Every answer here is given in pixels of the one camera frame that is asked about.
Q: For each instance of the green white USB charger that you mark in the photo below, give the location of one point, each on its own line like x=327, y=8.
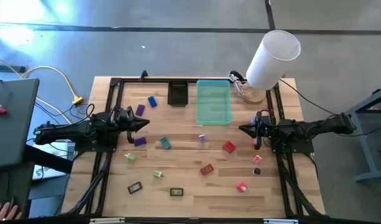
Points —
x=158, y=174
x=130, y=156

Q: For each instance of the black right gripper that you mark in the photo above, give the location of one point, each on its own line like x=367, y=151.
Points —
x=259, y=130

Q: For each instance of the black mesh basket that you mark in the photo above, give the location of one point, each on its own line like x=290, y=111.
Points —
x=177, y=95

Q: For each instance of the grey desk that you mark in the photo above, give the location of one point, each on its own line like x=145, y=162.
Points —
x=10, y=124

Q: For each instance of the black digital clock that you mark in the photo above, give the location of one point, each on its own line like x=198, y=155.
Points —
x=134, y=187
x=176, y=192

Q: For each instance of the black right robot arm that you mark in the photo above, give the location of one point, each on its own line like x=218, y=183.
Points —
x=317, y=126

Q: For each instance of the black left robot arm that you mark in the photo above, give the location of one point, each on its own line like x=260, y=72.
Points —
x=69, y=132

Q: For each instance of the purple digital clock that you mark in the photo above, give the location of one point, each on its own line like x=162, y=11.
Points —
x=140, y=141
x=140, y=110

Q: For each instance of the black USB charger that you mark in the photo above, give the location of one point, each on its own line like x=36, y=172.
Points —
x=256, y=171

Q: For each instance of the grey metal cart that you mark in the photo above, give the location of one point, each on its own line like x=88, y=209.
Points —
x=365, y=146

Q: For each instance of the lavender USB charger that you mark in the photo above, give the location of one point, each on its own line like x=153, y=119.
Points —
x=251, y=119

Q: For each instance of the white paper box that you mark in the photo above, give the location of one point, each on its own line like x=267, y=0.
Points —
x=58, y=148

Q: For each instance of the teal translucent plastic bin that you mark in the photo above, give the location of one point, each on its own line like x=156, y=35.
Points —
x=213, y=104

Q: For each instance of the blue digital clock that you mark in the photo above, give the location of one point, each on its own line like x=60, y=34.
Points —
x=152, y=101

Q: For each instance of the person's hand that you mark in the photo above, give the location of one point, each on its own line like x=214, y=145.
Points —
x=5, y=213

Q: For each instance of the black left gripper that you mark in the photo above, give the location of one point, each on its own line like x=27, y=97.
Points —
x=131, y=125

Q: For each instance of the white shade table lamp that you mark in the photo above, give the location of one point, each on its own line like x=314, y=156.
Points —
x=271, y=62

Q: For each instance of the black aluminium table frame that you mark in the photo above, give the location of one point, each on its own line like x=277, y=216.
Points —
x=146, y=80

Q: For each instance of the red digital clock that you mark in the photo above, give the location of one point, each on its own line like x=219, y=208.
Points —
x=206, y=169
x=229, y=147

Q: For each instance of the teal digital clock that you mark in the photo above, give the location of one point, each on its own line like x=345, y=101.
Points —
x=165, y=142

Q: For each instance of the white plate on frame edge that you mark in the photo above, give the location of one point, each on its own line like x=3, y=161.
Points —
x=280, y=221
x=107, y=221

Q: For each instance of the purple white USB charger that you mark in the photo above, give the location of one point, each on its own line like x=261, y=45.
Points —
x=202, y=138

